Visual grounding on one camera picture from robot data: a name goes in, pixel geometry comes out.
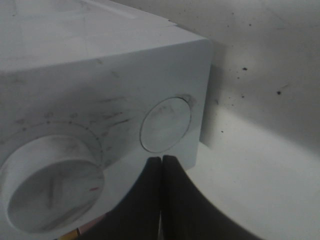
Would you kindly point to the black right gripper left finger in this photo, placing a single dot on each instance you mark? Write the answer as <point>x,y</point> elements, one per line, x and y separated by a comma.
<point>137,215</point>

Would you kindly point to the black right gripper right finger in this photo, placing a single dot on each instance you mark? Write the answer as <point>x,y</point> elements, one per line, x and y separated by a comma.
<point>186,213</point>

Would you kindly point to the white timer knob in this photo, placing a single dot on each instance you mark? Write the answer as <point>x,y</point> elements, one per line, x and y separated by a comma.
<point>49,183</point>

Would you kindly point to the round white door-release button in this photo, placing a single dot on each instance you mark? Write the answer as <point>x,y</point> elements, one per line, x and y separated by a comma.
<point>165,125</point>

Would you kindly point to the white microwave oven body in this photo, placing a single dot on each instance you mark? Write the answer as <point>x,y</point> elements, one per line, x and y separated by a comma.
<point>93,70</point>

